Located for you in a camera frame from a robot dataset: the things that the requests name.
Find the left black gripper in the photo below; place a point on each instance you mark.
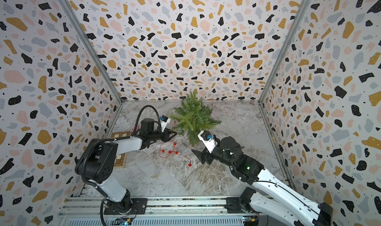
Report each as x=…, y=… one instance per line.
x=165, y=134

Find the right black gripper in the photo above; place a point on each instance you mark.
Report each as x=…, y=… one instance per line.
x=206, y=155

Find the red string lights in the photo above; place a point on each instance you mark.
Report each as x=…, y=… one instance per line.
x=165, y=154

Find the small green christmas tree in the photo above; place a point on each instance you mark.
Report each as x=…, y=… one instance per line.
x=192, y=117

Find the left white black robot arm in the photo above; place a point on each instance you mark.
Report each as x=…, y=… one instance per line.
x=95, y=166

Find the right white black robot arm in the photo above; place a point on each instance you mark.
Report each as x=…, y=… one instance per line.
x=266, y=193

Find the clear battery box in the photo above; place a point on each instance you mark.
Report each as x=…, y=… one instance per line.
x=183, y=145

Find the checkered chess board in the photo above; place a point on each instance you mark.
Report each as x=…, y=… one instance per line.
x=120, y=159

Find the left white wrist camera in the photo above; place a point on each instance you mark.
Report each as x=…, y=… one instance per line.
x=164, y=121

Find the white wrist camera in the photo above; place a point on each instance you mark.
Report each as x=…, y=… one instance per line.
x=164, y=121
x=208, y=140

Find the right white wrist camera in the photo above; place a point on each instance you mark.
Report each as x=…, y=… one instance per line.
x=208, y=140

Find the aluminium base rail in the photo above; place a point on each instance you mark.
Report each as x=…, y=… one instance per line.
x=175, y=211

